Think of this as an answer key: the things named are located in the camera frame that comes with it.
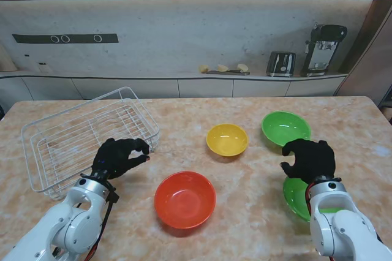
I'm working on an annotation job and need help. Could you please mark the dark serving board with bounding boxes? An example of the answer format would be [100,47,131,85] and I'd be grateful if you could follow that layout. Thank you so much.
[205,70,251,76]

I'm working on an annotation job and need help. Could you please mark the white wire dish rack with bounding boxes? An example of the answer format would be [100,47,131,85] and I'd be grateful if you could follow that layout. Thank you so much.
[20,86,161,202]

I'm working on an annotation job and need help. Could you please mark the white counter cabinets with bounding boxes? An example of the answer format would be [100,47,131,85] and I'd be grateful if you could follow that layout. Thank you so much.
[0,70,350,101]

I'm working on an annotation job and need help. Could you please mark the green plastic bowl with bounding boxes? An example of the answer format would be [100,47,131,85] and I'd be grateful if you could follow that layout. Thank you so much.
[282,176,344,222]
[261,111,312,148]

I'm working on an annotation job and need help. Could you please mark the red black right arm cable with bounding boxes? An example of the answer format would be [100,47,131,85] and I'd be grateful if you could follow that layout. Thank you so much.
[307,181,316,216]

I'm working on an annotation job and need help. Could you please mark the black silver coffee machine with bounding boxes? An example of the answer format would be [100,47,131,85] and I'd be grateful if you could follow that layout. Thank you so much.
[300,22,348,78]

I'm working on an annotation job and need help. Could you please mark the black toaster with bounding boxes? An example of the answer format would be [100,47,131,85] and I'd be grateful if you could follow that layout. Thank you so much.
[265,51,296,78]

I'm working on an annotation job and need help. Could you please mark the red plastic bowl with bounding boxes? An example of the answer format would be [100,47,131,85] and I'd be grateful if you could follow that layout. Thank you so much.
[154,171,217,230]

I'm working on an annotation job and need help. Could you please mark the black wall strip with rings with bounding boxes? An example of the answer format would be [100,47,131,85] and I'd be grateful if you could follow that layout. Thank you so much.
[12,33,119,44]

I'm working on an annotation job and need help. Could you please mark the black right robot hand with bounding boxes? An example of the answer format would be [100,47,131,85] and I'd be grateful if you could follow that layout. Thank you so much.
[280,138,337,186]

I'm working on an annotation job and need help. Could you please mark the red black left arm cable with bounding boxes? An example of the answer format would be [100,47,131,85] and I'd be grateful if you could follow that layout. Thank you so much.
[81,181,119,261]

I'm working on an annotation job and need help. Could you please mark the red black arm cable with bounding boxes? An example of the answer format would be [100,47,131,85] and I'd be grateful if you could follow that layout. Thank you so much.
[81,181,119,261]
[307,181,316,216]

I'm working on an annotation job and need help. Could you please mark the yellow plastic bowl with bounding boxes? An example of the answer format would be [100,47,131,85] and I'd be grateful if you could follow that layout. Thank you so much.
[206,123,249,157]

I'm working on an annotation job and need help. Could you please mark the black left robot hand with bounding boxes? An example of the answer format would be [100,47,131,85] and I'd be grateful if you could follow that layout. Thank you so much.
[91,137,151,181]

